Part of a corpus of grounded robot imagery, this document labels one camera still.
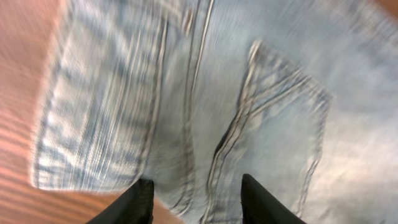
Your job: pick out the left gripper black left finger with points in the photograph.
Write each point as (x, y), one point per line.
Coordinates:
(134, 206)

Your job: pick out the light blue denim shorts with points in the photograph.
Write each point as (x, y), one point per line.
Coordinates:
(300, 94)

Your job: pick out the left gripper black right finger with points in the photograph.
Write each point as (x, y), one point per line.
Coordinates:
(261, 207)

